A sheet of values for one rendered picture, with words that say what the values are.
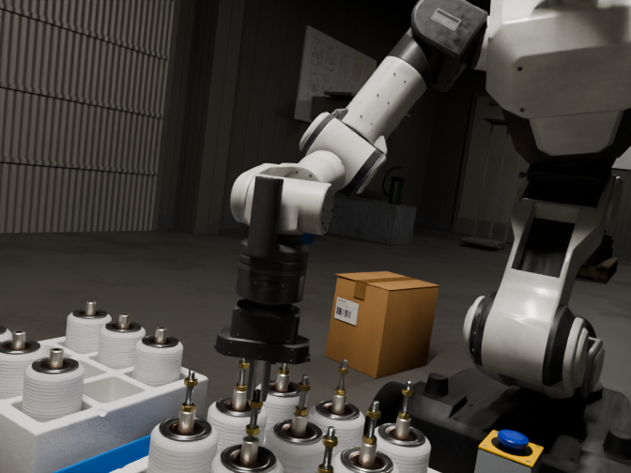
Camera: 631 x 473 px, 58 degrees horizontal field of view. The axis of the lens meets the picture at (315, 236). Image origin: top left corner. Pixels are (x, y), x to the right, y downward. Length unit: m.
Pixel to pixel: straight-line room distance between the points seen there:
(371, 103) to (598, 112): 0.37
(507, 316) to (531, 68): 0.41
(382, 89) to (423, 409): 0.65
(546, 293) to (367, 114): 0.44
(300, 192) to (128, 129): 3.93
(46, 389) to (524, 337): 0.80
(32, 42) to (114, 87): 0.65
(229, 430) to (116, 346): 0.44
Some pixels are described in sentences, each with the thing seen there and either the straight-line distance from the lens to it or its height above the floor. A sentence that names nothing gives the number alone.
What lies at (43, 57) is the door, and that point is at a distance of 4.21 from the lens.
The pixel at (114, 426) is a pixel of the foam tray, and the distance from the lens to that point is 1.14.
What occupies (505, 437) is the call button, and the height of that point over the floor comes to 0.33.
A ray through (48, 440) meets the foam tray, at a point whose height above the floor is 0.16.
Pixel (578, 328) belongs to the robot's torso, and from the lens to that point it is 1.06.
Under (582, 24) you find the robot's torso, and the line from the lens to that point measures 0.99.
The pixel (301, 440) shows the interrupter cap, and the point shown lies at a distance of 0.89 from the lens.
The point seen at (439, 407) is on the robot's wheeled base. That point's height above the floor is 0.20.
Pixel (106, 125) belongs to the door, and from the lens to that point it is 4.47.
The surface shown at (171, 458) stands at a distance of 0.87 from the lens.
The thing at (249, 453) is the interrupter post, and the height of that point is 0.27.
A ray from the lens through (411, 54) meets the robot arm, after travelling 1.02.
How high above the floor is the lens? 0.64
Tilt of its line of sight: 6 degrees down
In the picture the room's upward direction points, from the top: 8 degrees clockwise
